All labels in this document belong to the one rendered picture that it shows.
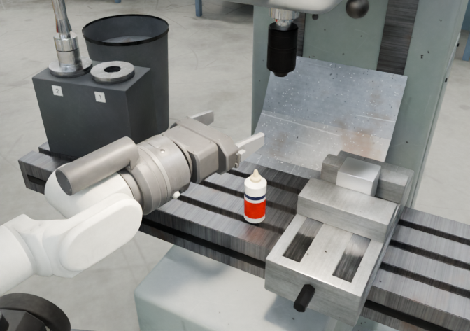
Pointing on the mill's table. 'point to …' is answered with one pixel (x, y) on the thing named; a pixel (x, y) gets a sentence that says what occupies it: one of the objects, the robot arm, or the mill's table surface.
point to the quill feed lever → (359, 1)
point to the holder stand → (95, 105)
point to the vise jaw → (347, 209)
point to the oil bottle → (254, 198)
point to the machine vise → (335, 250)
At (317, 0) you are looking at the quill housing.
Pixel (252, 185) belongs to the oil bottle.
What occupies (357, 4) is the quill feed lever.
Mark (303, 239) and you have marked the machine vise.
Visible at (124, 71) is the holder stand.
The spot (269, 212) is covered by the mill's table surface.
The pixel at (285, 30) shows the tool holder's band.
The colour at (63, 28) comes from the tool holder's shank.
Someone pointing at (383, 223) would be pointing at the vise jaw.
